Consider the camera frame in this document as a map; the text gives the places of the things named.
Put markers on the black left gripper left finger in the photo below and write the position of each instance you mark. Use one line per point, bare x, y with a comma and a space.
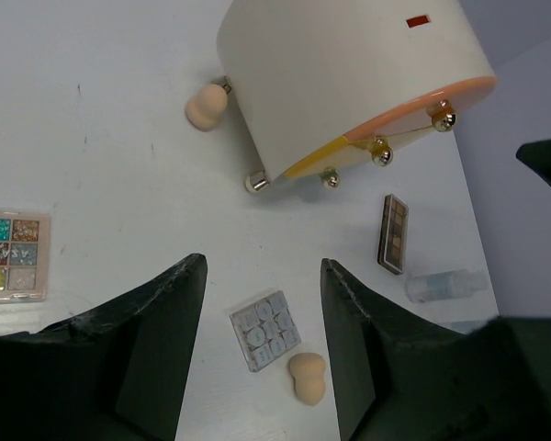
115, 372

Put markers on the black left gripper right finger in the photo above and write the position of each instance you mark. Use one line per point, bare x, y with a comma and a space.
397, 376

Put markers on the beige gourd makeup sponge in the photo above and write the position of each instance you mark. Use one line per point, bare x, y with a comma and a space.
307, 371

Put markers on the clear grey eyeshadow palette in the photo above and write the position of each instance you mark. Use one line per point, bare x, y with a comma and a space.
265, 329

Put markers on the brown eyeshadow palette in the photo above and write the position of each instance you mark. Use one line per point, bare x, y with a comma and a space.
393, 235

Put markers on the colourful glitter eyeshadow palette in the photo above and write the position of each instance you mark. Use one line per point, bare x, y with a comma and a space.
24, 256

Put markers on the cream round drawer organizer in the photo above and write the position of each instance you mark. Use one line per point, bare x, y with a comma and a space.
323, 85

